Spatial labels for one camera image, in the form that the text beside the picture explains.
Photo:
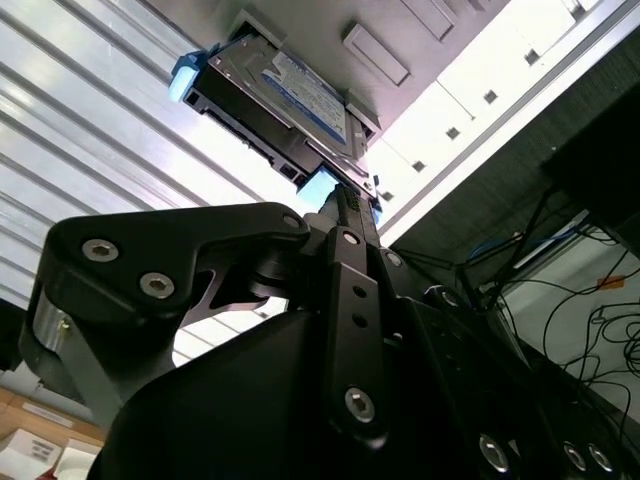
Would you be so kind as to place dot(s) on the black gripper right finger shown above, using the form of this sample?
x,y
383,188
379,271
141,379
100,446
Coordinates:
x,y
450,350

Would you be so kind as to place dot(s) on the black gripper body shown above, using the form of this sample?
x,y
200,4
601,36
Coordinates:
x,y
225,415

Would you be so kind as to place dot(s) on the hard disk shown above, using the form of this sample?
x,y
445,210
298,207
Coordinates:
x,y
280,105

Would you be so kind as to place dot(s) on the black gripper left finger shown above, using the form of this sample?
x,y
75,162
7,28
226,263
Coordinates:
x,y
150,240

